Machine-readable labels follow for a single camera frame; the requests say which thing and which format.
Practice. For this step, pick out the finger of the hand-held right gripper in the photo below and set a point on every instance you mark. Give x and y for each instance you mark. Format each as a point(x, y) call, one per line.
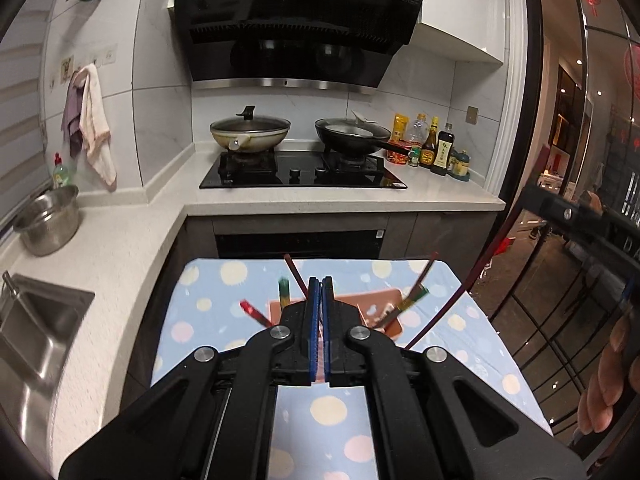
point(567, 214)

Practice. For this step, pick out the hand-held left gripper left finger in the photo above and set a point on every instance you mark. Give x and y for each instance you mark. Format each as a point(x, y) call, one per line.
point(314, 330)

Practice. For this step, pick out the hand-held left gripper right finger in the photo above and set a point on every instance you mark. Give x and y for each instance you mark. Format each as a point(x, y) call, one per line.
point(327, 330)

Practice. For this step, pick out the green chopstick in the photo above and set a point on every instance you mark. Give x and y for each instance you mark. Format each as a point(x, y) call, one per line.
point(417, 294)
point(283, 292)

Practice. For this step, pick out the dark red chopstick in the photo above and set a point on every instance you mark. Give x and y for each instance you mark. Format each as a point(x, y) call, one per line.
point(296, 276)

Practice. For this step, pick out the person's right hand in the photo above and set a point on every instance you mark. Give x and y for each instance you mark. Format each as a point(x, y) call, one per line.
point(600, 395)

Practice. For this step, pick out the built-in black oven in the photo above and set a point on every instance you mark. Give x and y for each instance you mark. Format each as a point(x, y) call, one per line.
point(300, 245)

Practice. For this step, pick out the blue planet-print tablecloth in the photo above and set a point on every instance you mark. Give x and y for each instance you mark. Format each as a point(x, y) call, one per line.
point(210, 305)

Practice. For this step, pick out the teal seasoning jar set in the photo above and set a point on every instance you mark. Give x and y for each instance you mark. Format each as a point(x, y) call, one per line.
point(460, 167)

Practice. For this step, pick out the dark soy sauce bottle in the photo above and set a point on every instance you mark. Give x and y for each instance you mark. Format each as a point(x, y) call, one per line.
point(443, 155)

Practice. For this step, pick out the brown sauce bottle yellow label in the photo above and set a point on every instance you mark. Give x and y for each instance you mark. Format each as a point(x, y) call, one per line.
point(429, 150)

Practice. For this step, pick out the black gas stove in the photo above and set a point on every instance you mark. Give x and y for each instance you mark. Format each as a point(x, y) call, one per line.
point(300, 172)

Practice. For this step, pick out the small green-cap jar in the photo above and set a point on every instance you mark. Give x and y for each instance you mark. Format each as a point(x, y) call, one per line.
point(414, 157)

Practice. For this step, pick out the clear oil bottle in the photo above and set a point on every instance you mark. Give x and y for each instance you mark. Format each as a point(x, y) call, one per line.
point(416, 132)

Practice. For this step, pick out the red food package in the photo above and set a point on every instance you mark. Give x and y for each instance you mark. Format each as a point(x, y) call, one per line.
point(397, 152)

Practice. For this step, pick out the black frying pan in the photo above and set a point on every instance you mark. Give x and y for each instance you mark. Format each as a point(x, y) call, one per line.
point(350, 135)

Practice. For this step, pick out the beige wok with lid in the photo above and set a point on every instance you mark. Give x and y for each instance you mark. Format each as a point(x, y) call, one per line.
point(250, 132)

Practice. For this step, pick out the white kitchen counter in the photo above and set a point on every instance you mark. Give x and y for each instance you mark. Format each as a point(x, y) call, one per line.
point(130, 230)

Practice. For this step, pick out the stainless steel sink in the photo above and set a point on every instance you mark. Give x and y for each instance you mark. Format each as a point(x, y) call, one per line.
point(35, 330)

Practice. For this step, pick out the stainless steel pot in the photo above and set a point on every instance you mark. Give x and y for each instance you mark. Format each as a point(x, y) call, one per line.
point(47, 220)

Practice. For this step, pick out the white hanging towel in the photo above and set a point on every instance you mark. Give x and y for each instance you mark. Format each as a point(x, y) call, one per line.
point(97, 130)

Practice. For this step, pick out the green dish soap bottle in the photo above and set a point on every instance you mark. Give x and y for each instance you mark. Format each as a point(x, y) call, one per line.
point(62, 172)

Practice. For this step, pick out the black range hood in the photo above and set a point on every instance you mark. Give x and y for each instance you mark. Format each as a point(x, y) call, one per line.
point(300, 30)

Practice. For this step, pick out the chrome faucet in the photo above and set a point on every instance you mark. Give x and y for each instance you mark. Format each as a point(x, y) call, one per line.
point(6, 285)

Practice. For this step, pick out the purple hanging towel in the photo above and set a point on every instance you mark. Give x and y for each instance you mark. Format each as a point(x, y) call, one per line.
point(72, 115)

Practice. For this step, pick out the white window blind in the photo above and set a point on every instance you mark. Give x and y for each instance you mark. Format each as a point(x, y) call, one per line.
point(20, 125)

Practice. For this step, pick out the brass wall switch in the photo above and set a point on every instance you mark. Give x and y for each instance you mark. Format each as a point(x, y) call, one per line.
point(472, 115)

